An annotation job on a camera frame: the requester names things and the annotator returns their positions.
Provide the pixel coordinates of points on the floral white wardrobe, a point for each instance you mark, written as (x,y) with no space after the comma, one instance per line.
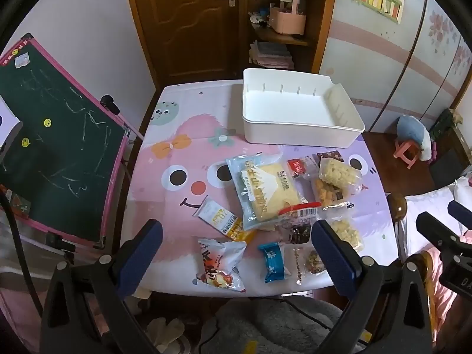
(368,81)

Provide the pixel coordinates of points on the pink blanket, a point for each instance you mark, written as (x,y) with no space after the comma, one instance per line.
(444,302)

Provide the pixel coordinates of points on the white plastic bin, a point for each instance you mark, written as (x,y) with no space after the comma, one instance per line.
(291,107)

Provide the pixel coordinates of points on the grey fuzzy cloth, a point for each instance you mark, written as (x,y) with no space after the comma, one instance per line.
(265,324)

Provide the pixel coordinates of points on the white orange snack packet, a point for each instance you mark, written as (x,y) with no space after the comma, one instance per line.
(217,261)

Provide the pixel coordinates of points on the yellow cake bread packet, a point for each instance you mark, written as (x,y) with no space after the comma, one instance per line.
(265,188)

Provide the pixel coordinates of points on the clear rice crispy packet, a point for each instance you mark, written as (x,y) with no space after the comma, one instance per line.
(337,173)

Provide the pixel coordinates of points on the white cloth glove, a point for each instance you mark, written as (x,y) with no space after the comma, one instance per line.
(166,332)

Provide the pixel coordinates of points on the blue plush cushion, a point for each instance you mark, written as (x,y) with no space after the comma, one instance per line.
(411,129)

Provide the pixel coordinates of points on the wooden bedpost knob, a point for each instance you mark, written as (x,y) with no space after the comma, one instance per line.
(398,206)

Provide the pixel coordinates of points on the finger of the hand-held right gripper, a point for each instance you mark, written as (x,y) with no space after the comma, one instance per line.
(461,212)
(437,230)

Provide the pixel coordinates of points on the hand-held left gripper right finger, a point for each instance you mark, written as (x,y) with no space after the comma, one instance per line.
(333,261)

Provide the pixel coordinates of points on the clear yellow puff packet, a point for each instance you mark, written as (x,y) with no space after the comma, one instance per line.
(348,234)

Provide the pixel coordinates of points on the pink plastic stool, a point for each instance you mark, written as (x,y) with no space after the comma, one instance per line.
(405,151)

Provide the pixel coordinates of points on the clear nut bar packet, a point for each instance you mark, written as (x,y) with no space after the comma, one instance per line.
(308,261)

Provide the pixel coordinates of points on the red label dark snack packet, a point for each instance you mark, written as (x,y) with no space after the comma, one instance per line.
(298,212)

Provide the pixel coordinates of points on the small blue snack packet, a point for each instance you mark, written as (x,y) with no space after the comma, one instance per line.
(272,261)

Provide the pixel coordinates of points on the white yellow snack packet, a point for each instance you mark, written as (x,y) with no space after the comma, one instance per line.
(217,215)

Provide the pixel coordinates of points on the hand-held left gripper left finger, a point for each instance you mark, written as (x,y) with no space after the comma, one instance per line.
(142,256)

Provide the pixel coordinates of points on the small brown snack packet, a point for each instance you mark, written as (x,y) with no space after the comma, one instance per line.
(332,153)

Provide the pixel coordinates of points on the black easel knob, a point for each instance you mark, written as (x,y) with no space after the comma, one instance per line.
(110,104)

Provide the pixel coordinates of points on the pink cartoon tablecloth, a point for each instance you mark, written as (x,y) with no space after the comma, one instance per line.
(177,147)

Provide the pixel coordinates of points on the pink basket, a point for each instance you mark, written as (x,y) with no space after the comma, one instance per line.
(287,24)

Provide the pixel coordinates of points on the brown wooden shelf cabinet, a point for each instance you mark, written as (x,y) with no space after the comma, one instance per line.
(324,25)

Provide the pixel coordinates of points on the stack of folded towels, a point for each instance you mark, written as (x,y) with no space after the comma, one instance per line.
(271,55)

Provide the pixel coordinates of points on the green chalkboard pink frame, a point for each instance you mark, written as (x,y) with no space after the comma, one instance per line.
(55,136)

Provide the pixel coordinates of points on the brown wooden door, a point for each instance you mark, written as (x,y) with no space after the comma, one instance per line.
(177,25)

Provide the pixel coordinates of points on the orange cracker packet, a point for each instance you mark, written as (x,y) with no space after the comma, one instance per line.
(326,191)

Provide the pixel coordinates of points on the small red snack packet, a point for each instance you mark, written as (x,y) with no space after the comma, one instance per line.
(297,166)

